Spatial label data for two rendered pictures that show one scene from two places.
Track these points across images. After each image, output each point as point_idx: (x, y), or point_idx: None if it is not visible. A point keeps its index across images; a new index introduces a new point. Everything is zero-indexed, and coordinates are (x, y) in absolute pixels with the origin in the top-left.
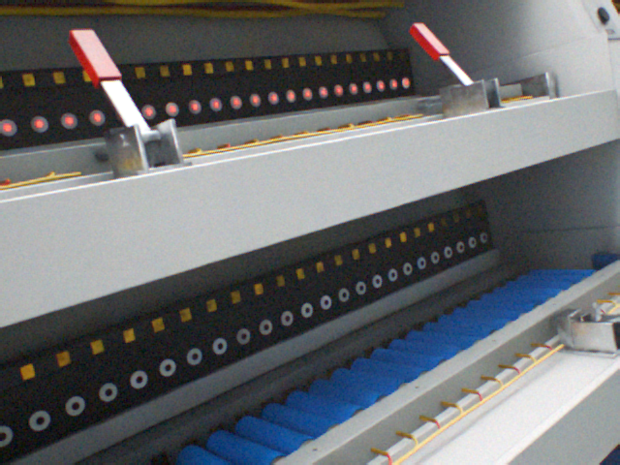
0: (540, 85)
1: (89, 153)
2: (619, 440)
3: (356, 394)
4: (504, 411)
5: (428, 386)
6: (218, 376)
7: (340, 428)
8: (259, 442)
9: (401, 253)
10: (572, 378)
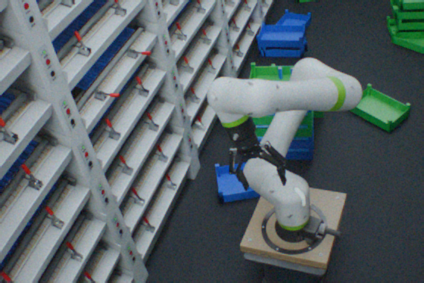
0: None
1: (71, 45)
2: (133, 72)
3: (96, 69)
4: (119, 71)
5: (109, 69)
6: None
7: (98, 78)
8: (83, 79)
9: None
10: (129, 63)
